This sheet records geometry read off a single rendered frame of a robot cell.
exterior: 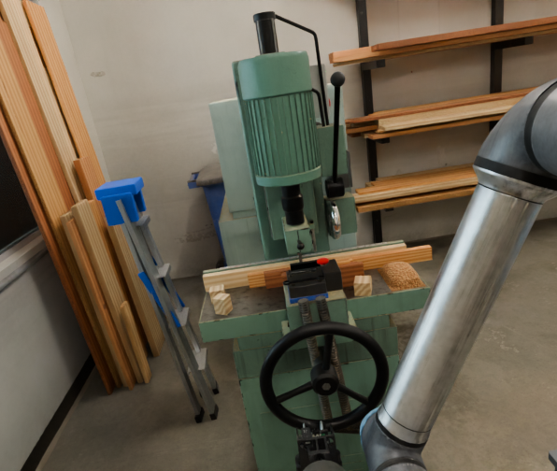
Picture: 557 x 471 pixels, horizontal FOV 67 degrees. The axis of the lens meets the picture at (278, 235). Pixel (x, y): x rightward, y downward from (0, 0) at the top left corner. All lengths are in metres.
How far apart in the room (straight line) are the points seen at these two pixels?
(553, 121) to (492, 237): 0.17
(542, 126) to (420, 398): 0.42
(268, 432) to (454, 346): 0.76
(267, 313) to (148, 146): 2.56
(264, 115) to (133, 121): 2.51
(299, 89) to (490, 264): 0.62
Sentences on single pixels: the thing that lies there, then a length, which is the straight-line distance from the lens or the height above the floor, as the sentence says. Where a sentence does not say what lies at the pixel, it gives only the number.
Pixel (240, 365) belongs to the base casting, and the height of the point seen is 0.75.
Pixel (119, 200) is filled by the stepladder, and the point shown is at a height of 1.11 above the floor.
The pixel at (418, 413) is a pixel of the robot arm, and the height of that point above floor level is 0.93.
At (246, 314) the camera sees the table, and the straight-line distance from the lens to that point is 1.11.
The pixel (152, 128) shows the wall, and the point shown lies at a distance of 3.46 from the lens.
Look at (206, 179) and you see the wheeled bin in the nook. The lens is 2.81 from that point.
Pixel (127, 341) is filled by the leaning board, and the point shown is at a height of 0.27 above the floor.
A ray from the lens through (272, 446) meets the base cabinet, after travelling 1.36.
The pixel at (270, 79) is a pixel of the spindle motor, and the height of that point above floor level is 1.45.
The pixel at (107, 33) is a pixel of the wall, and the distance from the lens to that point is 3.54.
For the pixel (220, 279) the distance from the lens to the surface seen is 1.25.
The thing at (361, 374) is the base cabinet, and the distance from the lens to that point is 1.24.
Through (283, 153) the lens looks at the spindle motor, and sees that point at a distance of 1.04.
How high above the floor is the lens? 1.44
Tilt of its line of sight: 19 degrees down
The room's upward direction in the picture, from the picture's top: 9 degrees counter-clockwise
